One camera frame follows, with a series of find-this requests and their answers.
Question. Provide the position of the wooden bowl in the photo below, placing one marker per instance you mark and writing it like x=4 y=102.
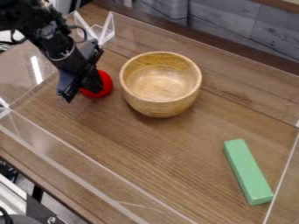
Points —
x=160 y=83

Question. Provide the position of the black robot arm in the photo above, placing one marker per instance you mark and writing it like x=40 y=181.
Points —
x=33 y=20

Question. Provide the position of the green rectangular block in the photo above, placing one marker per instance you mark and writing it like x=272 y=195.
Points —
x=251 y=178

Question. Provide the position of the black equipment lower left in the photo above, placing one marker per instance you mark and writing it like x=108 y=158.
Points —
x=21 y=208

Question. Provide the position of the red plush fruit green leaf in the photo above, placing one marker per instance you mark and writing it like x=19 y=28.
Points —
x=107 y=86

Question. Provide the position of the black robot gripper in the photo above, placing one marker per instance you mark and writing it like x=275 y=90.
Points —
x=77 y=69

